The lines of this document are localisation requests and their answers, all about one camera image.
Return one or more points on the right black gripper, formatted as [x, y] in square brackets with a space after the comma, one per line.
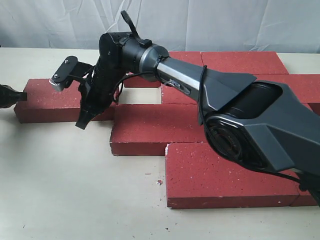
[97, 91]

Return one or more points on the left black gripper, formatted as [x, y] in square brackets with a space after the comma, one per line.
[7, 97]

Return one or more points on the red brick diagonal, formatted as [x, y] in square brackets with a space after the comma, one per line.
[146, 129]

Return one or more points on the red brick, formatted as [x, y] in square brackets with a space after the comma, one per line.
[305, 86]
[253, 62]
[304, 200]
[192, 57]
[197, 178]
[170, 95]

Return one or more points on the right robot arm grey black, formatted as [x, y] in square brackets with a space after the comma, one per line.
[260, 125]

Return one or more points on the grey backdrop cloth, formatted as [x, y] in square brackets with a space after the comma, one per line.
[283, 26]

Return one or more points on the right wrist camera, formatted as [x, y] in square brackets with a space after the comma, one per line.
[70, 70]

